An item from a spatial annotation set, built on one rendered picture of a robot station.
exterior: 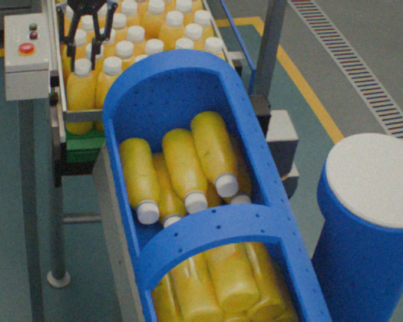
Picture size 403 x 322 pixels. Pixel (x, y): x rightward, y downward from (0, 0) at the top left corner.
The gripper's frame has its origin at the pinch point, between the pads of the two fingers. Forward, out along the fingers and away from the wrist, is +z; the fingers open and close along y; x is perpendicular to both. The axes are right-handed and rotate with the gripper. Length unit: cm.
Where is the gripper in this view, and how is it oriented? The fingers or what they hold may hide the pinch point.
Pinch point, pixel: (83, 55)
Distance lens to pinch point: 174.8
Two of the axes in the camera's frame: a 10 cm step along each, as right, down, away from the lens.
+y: 9.7, -0.6, 2.2
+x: -2.1, -6.9, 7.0
